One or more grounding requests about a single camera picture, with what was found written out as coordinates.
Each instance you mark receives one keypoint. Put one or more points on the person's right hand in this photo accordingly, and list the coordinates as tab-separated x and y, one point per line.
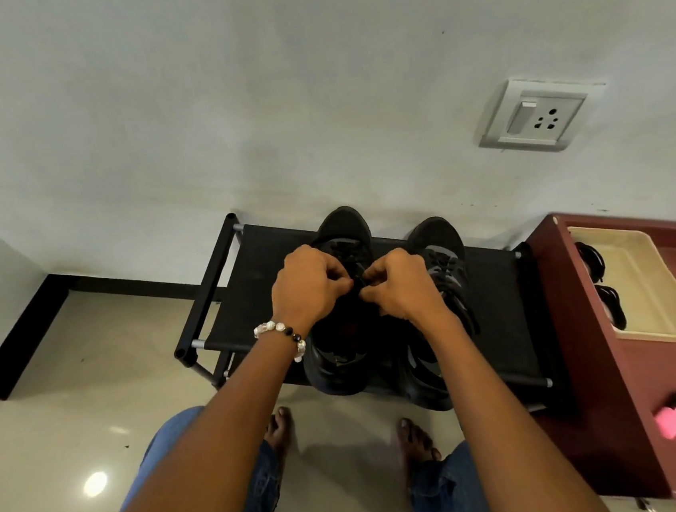
405	294

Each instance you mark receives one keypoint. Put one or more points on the person's left hand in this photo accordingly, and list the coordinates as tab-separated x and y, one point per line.
303	292

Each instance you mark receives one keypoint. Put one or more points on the person's left thumb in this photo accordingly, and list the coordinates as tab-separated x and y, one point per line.
341	289

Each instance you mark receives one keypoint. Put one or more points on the person's right thumb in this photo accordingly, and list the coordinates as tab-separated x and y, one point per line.
372	295

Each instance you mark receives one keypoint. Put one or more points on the black lace-up sneaker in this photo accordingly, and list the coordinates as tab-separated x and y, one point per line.
443	254
339	355

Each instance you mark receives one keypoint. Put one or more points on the person's left forearm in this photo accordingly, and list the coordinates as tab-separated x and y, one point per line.
214	452

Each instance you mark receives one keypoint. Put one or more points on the person's right forearm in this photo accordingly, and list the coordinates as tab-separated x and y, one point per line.
500	428

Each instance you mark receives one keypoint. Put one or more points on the black fabric shoe rack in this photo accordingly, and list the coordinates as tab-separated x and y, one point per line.
257	285

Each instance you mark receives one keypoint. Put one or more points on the person's left foot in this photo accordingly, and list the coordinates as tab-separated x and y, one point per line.
279	430

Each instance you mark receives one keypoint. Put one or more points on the person's foot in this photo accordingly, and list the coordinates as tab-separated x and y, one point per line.
417	446
279	430

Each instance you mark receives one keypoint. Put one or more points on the person's right foot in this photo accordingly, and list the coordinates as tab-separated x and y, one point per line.
417	446

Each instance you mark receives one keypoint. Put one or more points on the person's right leg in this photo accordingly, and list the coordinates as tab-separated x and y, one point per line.
447	494

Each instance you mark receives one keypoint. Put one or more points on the person's leg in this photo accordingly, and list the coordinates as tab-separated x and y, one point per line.
261	501
447	494

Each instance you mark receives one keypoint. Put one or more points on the person's left leg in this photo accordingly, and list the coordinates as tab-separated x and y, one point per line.
261	501

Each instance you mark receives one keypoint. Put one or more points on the maroon wooden cabinet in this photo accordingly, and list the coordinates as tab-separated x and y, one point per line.
605	393

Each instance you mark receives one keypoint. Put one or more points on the cream plastic tray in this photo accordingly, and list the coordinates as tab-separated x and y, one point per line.
654	286

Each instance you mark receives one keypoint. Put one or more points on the white wall socket with switch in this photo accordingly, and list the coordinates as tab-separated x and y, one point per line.
540	117

